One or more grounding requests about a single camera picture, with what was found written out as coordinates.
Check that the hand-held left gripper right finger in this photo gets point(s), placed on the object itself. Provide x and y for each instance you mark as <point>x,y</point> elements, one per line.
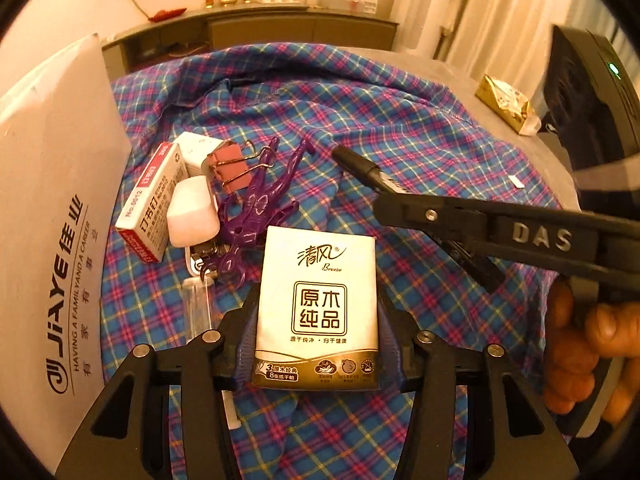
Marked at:
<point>387,350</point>

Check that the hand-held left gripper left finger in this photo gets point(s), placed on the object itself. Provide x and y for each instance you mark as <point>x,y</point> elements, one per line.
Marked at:
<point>248,357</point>

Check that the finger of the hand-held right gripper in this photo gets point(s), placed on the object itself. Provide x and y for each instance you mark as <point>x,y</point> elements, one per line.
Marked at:
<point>435,217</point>

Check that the white gold tissue pack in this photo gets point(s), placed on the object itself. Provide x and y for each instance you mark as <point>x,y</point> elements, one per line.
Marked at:
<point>317,305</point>

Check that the gold box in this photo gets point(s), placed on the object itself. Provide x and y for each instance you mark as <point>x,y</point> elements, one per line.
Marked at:
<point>502,102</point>

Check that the red white staples box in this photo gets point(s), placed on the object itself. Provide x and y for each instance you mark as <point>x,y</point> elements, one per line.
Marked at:
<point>147,205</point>

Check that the pink binder clip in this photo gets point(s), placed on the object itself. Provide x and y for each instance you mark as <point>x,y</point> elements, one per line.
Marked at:
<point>230,167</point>

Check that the white cardboard box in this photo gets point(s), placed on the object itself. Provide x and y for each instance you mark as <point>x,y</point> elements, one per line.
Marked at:
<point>50,210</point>

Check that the person's right hand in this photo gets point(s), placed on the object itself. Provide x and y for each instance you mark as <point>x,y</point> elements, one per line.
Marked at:
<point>575,355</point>

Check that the white paper scrap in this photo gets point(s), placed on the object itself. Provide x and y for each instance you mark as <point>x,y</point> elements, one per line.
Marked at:
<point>516,181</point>

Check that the blue plaid cloth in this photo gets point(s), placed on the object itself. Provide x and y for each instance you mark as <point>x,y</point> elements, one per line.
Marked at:
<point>400,125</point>

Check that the white eraser block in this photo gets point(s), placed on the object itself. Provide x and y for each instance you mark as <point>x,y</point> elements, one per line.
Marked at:
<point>192,215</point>

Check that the cream curtain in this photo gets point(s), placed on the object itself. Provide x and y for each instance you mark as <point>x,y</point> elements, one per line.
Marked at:
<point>475,10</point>

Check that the small white box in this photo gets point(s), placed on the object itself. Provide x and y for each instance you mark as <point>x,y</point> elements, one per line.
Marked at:
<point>197,150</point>

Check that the printed box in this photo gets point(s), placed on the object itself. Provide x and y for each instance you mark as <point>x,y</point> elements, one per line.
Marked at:
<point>350,2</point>

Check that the grey tv cabinet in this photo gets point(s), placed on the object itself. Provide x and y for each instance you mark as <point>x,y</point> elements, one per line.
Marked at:
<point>300,27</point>

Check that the red ornament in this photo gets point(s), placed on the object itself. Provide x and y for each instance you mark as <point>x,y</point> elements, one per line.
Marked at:
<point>167,13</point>

